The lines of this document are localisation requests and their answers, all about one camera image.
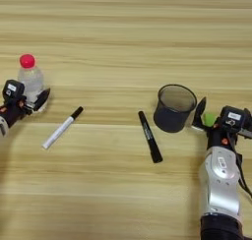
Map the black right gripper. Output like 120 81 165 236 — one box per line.
191 96 252 150

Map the clear bottle with red cap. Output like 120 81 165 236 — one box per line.
17 53 50 114

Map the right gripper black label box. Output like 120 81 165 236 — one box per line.
219 105 248 134

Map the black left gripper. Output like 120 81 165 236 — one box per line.
0 88 51 129

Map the black marker pen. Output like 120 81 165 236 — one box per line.
137 110 163 164

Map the green rectangular block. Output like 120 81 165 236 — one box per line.
202 112 218 128

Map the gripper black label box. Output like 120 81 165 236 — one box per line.
219 105 248 134
2 79 26 102

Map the white marker with black cap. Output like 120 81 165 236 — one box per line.
41 106 85 150

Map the black mesh pen cup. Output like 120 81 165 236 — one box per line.
153 84 198 134

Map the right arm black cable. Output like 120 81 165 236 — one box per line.
229 135 252 199

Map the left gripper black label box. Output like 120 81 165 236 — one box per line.
2 79 26 102

